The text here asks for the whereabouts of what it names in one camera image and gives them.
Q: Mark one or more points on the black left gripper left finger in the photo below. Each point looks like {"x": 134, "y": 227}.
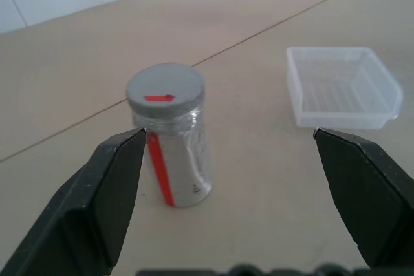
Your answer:
{"x": 84, "y": 211}

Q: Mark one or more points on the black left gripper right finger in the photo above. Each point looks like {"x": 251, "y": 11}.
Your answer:
{"x": 368, "y": 198}

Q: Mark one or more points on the clear vial with grey cap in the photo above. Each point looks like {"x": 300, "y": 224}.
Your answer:
{"x": 181, "y": 163}

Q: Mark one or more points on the clear plastic tray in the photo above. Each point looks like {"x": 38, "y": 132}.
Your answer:
{"x": 339, "y": 88}

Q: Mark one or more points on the grey plastic jar lid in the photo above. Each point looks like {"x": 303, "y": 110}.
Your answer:
{"x": 165, "y": 89}

